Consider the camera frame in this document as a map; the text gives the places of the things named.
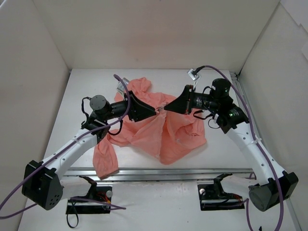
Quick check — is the salmon pink zip jacket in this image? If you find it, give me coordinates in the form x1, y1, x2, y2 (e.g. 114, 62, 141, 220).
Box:
92, 77, 207, 178

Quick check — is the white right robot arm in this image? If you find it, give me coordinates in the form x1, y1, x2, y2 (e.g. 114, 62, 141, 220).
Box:
164, 78, 298, 211

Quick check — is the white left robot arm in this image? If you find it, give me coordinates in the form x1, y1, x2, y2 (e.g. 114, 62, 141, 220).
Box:
22, 91, 156, 210

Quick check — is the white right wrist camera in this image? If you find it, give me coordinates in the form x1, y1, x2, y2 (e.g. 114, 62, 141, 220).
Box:
187, 69, 201, 84

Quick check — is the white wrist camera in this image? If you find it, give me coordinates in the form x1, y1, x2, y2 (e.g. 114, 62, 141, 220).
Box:
116, 78, 129, 95
187, 69, 201, 84

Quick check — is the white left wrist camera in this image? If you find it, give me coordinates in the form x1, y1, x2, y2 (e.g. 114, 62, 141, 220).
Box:
116, 78, 129, 95

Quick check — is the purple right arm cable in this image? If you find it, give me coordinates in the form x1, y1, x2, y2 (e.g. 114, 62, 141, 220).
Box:
194, 64, 284, 231

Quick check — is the aluminium right side rail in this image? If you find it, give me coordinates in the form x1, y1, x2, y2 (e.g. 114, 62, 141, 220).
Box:
223, 72, 302, 231

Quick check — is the aluminium rail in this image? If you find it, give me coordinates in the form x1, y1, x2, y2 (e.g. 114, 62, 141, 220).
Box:
64, 167, 253, 184
223, 72, 302, 231

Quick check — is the aluminium front rail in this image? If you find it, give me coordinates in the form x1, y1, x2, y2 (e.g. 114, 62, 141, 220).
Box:
64, 167, 253, 184

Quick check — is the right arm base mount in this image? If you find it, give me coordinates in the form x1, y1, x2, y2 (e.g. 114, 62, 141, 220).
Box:
197, 172, 245, 211

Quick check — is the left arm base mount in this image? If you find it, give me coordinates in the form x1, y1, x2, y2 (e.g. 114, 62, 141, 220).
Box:
65, 177, 113, 229

